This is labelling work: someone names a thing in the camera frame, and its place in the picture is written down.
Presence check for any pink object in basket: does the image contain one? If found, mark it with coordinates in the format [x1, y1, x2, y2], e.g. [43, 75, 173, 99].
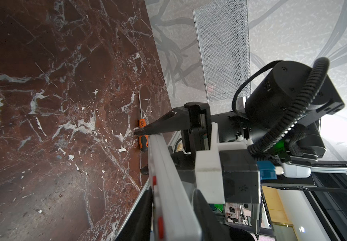
[207, 85, 217, 95]

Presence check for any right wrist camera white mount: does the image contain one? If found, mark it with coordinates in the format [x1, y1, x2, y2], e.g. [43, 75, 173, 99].
[194, 122, 312, 205]

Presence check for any orange handled screwdriver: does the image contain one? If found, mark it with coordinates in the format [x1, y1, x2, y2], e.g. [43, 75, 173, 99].
[136, 90, 149, 152]

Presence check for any white wire mesh basket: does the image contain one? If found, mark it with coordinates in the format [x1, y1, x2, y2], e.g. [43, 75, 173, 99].
[193, 1, 250, 102]

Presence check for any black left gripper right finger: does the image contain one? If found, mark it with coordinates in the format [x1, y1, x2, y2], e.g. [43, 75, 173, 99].
[193, 189, 255, 241]

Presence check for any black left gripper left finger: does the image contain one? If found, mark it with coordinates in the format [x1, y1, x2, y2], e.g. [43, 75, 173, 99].
[115, 189, 153, 241]

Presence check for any white remote control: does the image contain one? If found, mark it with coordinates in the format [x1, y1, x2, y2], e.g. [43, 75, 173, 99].
[148, 134, 202, 241]

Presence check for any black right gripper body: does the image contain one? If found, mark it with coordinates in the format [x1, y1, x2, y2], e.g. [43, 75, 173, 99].
[171, 102, 212, 169]

